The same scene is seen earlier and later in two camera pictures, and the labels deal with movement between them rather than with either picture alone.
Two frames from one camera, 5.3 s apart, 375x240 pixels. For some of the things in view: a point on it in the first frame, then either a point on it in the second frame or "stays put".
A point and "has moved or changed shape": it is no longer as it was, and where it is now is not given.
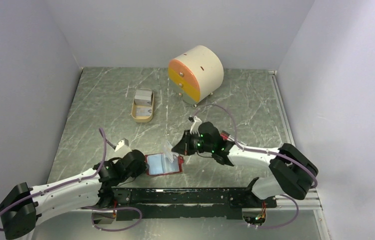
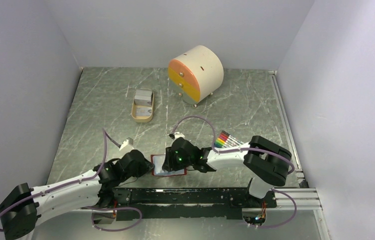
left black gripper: [140, 170] stays put
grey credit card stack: [143, 97] stays put
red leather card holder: [158, 164] has moved or changed shape
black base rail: [183, 204] stays put
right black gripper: [182, 147] → [169, 164]
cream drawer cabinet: [196, 74] stays put
